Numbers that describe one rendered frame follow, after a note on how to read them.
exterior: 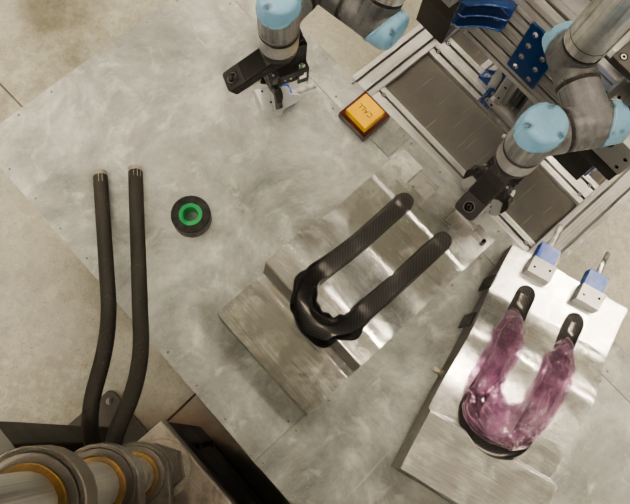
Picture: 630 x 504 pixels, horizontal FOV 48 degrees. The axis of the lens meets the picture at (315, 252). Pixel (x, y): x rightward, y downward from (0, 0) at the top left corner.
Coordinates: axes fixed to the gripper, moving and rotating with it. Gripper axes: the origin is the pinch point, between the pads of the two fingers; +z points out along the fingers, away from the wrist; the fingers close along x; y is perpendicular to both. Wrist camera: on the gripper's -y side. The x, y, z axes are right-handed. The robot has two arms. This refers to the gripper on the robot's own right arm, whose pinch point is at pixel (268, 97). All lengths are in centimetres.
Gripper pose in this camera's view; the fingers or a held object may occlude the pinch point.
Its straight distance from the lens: 153.2
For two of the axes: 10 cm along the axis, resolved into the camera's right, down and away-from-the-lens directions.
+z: -0.5, 2.5, 9.7
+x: -3.9, -9.0, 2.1
